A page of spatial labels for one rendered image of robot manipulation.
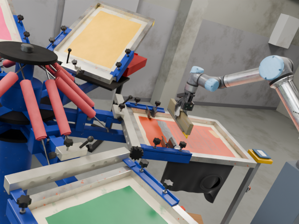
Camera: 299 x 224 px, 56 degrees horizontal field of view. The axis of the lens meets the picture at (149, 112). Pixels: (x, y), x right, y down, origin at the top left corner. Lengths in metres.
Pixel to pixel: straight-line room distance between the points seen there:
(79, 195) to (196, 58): 4.26
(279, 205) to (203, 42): 3.89
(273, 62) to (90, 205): 1.03
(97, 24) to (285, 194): 1.92
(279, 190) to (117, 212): 0.87
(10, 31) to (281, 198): 2.12
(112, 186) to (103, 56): 1.24
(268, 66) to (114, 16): 1.61
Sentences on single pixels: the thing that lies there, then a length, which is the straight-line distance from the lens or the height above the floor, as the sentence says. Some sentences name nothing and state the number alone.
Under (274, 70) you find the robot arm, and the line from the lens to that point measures 1.43.
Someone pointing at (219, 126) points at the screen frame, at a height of 0.98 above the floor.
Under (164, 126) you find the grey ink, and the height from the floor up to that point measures 0.96.
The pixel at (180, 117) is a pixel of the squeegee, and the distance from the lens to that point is 1.78.
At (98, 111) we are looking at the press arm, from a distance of 1.71.
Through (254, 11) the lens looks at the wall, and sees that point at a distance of 5.80.
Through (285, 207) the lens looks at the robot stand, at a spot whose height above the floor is 1.00.
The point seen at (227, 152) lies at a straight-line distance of 1.98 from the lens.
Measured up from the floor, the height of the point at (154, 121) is 0.96.
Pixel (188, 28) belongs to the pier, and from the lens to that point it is 4.56.
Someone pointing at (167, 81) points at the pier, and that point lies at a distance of 4.67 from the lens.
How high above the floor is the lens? 1.77
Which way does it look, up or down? 23 degrees down
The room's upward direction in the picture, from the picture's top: 18 degrees clockwise
